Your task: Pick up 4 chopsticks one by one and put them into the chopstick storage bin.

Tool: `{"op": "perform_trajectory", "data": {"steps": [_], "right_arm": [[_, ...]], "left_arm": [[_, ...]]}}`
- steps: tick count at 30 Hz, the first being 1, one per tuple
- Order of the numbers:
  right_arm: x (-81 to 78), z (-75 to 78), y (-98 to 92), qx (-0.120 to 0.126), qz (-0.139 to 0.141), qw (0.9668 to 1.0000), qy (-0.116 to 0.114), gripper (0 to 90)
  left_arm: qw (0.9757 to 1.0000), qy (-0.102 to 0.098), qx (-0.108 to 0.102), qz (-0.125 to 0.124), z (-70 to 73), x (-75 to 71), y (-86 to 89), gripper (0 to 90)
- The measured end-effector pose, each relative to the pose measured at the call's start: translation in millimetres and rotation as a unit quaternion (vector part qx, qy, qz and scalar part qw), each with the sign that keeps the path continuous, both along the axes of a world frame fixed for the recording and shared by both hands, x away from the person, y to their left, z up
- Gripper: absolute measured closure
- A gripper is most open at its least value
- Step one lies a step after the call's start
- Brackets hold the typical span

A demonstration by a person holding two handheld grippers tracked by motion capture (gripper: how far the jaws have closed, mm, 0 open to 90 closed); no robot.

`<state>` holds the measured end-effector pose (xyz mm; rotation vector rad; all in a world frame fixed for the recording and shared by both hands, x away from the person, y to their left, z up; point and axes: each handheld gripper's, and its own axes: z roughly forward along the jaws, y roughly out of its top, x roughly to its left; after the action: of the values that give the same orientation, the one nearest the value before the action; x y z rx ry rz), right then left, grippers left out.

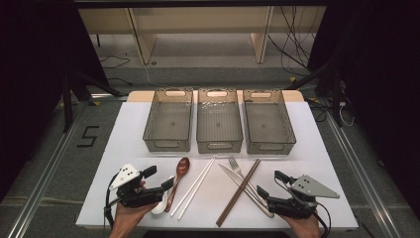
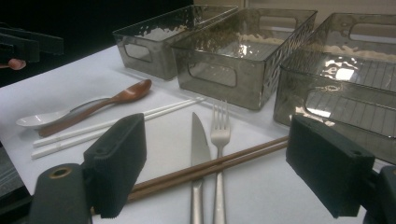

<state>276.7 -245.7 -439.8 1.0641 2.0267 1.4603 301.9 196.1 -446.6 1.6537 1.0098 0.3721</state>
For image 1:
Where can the brown wooden chopstick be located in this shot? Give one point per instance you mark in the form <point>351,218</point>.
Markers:
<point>242,192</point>
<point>238,191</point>

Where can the black tripod stand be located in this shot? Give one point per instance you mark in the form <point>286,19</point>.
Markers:
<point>67,102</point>
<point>335,92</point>

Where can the smoky transparent plastic bin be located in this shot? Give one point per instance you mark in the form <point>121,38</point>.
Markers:
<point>168,124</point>
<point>269,127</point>
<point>218,125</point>

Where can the beige wooden shelf unit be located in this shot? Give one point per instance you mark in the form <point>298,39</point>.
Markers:
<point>198,20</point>

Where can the aluminium floor rail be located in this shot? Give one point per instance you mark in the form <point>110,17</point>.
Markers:
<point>43,185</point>
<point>363,178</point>

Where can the dark curtain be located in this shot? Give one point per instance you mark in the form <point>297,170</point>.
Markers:
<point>33,82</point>
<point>383,82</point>

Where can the brown wooden spoon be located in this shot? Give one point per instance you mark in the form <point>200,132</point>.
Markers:
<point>182,167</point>

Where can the white chopstick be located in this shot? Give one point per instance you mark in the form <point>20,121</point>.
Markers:
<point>194,183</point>
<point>198,189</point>

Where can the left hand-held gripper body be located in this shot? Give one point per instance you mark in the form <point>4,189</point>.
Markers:
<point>127,175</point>

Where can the person's left hand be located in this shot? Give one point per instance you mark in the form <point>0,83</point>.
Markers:
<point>128,221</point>

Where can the silver metal knife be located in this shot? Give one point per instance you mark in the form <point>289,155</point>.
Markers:
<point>232,177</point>

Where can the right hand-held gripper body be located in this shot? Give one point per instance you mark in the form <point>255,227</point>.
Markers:
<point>310,188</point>

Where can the person's right hand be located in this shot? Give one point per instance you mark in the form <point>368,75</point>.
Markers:
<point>307,228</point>

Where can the silver metal fork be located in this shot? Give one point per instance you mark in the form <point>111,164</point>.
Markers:
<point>235,165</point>

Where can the white table cover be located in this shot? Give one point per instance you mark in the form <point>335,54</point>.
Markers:
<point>132,132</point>

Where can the white ceramic spoon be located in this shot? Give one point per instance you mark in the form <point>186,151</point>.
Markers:
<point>160,207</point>

